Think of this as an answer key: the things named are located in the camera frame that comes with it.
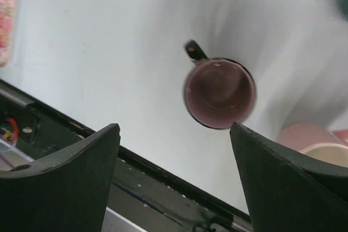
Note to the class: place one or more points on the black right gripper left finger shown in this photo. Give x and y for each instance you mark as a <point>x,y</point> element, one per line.
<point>65,191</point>

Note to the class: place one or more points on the pink mug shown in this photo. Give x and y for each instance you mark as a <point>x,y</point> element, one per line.
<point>316,141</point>

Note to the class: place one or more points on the floral tray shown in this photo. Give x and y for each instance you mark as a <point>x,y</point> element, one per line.
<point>8,11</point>

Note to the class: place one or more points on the purple mug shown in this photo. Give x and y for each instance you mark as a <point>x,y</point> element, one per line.
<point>217,91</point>

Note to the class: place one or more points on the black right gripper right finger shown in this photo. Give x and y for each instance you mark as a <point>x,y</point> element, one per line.
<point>286,190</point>

